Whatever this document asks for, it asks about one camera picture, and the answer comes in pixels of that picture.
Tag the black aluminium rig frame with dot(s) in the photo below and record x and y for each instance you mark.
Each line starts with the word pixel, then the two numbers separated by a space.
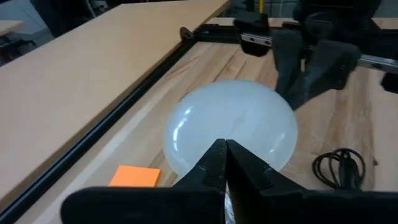
pixel 102 126

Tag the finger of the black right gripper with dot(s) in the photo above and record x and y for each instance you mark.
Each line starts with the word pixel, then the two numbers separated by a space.
pixel 329 65
pixel 287 62

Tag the light wood desk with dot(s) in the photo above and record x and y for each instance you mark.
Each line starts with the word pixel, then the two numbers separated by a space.
pixel 77 77

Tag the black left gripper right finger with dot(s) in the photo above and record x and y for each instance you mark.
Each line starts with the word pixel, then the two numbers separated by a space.
pixel 255 186

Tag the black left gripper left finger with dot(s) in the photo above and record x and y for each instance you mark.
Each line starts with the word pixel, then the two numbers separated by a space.
pixel 205 186

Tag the orange sticky note pad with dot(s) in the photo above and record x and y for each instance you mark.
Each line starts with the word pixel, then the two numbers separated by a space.
pixel 135 176

